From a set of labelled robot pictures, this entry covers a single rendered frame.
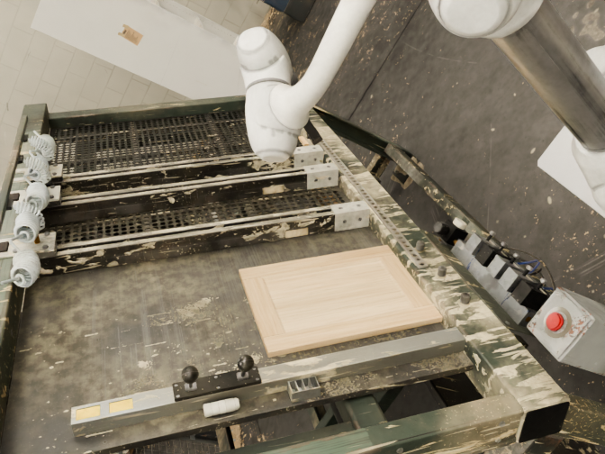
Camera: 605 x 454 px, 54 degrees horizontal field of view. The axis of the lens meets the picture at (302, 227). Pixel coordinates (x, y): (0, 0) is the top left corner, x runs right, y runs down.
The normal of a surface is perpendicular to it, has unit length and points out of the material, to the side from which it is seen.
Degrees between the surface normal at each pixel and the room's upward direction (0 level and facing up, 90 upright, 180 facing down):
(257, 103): 18
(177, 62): 90
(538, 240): 0
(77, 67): 90
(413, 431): 60
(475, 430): 90
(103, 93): 90
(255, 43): 45
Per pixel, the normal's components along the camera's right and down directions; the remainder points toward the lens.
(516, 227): -0.83, -0.30
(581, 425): 0.29, 0.50
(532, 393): 0.00, -0.85
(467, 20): -0.20, 0.82
